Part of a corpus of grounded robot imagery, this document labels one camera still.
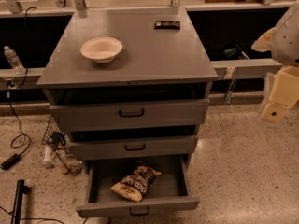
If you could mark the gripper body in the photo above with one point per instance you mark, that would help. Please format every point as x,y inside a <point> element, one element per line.
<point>287,41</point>

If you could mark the brown chip bag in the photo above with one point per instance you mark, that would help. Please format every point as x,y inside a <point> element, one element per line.
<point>135,186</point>

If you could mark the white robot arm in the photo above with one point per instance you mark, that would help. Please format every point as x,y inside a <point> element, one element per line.
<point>283,43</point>

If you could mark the top grey drawer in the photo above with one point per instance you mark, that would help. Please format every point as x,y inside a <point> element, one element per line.
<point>116,108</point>

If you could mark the grey drawer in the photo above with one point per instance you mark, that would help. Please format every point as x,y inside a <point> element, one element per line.
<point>169,192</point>
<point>127,143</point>
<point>116,108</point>

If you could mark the bottom grey drawer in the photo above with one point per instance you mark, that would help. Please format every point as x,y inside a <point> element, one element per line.
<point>169,192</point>

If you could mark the grey drawer cabinet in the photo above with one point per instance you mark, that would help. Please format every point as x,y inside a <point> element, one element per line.
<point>148,56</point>

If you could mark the middle grey drawer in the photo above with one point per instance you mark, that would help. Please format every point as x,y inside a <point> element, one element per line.
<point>127,143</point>

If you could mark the black snack bar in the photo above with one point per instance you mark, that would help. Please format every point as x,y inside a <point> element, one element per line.
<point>174,25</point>

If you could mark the white paper bowl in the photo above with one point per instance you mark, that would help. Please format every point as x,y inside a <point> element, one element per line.
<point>101,49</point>

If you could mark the clear plastic cup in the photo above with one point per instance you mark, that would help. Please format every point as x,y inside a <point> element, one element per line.
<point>58,160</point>

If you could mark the clear plastic water bottle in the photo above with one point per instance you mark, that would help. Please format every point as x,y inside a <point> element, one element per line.
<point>14,60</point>

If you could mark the black stand pole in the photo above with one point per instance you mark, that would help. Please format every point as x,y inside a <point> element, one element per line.
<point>21,189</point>

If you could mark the black power adapter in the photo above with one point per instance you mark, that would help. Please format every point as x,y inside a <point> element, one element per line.
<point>10,162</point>

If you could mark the wire mesh basket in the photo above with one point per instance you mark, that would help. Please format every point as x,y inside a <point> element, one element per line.
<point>54,138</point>

